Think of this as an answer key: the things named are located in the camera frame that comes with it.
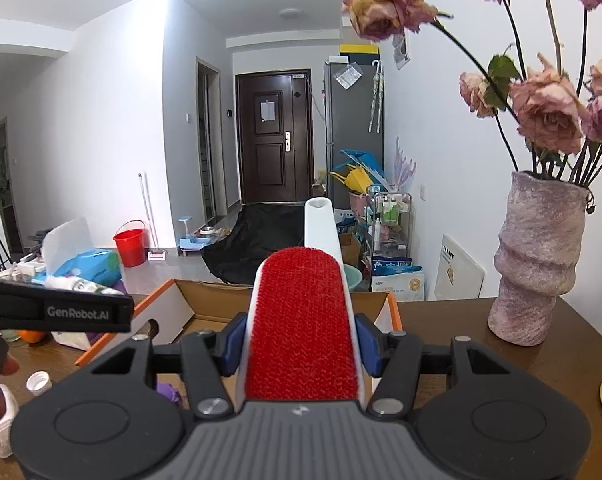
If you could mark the grey interior door frame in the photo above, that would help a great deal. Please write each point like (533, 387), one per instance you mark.
(201, 135)

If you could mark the white paper notice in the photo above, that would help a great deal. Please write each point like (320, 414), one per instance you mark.
(267, 111)

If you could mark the brown cardboard carton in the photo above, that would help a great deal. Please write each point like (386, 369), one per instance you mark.
(350, 250)

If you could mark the red bucket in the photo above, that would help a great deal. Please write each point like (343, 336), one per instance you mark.
(130, 247)

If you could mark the light blue pet feeder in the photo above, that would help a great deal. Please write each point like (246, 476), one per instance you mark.
(193, 243)

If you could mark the small round ceiling lamp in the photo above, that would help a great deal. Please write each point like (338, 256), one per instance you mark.
(290, 13)

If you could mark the green plastic basin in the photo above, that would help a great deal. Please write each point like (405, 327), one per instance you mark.
(352, 277)

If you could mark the textured pink vase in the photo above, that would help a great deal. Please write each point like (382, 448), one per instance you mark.
(536, 260)

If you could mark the yellow and dark box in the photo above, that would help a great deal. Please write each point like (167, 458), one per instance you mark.
(360, 55)

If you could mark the small white cap cup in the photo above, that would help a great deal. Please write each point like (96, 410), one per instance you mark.
(38, 382)

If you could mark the printed cardboard box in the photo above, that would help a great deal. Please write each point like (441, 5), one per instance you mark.
(211, 305)

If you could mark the white squeeze tube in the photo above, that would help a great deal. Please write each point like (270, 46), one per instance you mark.
(81, 285)

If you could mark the white plastic bottle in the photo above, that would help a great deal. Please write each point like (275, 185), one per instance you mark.
(8, 425)

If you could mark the pink bucket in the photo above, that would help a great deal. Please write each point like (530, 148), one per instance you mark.
(358, 200)

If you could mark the wall calendar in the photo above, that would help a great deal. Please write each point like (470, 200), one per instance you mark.
(402, 55)

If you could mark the orange fruit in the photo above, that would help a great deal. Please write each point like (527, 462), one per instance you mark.
(31, 336)

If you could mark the purple capped container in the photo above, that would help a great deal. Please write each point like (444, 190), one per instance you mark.
(167, 392)

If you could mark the grey refrigerator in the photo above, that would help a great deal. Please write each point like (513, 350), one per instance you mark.
(351, 125)

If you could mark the black folding chair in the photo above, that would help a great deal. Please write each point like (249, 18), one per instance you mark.
(261, 245)

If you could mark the blue folded bag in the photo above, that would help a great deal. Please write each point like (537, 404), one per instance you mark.
(366, 160)

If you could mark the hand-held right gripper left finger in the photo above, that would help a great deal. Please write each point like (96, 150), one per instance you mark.
(233, 345)

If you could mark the blue printed sack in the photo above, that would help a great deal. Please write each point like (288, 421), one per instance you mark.
(391, 264)

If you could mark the purple tissue pack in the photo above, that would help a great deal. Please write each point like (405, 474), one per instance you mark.
(81, 340)

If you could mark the white folded umbrella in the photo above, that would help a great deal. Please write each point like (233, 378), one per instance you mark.
(373, 95)
(380, 97)

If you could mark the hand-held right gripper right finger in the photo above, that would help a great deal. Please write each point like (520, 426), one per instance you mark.
(370, 347)

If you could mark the bunch of dried pink roses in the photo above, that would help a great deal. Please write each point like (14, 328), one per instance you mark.
(546, 110)

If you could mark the white and blue bag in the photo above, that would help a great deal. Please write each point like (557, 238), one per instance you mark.
(346, 217)

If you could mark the clear plastic bag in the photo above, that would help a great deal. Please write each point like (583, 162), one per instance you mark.
(347, 77)

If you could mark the white printed sack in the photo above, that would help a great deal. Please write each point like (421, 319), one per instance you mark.
(398, 287)

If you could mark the dark brown door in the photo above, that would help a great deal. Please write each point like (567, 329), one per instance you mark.
(273, 160)

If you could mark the red and white lint brush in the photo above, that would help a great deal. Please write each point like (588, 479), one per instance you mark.
(301, 320)

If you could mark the purple feather wall decoration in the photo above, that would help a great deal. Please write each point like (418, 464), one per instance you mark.
(405, 170)

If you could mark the blue tissue pack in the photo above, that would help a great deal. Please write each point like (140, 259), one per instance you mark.
(98, 265)

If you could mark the white mop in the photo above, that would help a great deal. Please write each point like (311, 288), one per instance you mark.
(157, 255)

